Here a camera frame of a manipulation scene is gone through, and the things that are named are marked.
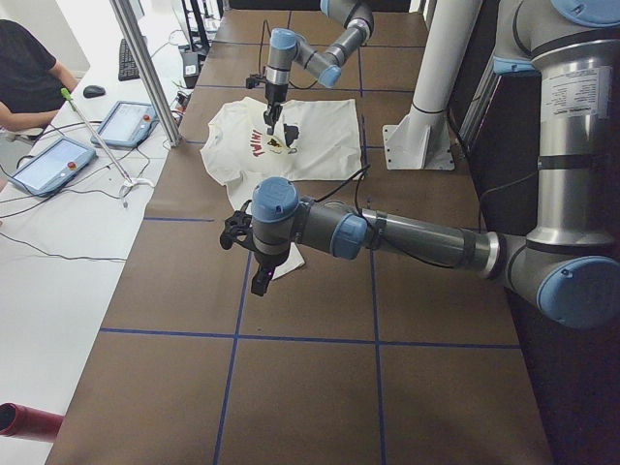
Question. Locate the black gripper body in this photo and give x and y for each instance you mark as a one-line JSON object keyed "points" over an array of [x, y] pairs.
{"points": [[265, 263], [274, 94]]}

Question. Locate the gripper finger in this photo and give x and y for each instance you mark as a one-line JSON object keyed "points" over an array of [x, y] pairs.
{"points": [[274, 115], [267, 120], [265, 283], [258, 283]]}

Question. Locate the cream long sleeve shirt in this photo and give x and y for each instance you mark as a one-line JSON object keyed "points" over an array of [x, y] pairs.
{"points": [[312, 141]]}

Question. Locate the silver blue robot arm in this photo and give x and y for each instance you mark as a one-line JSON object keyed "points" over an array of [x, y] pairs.
{"points": [[286, 47], [562, 266]]}

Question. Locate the far blue teach pendant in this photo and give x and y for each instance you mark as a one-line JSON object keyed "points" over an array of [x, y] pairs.
{"points": [[128, 124]]}

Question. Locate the blue teach pendant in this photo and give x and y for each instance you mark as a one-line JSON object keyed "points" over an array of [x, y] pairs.
{"points": [[53, 168], [128, 124]]}

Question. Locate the black keyboard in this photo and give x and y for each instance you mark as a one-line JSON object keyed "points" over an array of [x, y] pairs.
{"points": [[127, 66]]}

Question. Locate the black computer mouse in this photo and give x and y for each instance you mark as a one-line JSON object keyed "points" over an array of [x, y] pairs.
{"points": [[93, 91]]}

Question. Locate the near blue teach pendant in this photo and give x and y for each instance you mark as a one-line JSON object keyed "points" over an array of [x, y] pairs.
{"points": [[53, 168]]}

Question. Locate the seated person black shirt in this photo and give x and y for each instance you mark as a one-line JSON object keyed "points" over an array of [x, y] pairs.
{"points": [[31, 80]]}

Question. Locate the red fire extinguisher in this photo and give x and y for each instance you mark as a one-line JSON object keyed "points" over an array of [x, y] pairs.
{"points": [[21, 422]]}

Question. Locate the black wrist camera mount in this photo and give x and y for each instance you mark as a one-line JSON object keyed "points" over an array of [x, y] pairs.
{"points": [[237, 229], [254, 80]]}

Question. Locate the aluminium frame post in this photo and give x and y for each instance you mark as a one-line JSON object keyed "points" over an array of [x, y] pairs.
{"points": [[131, 32]]}

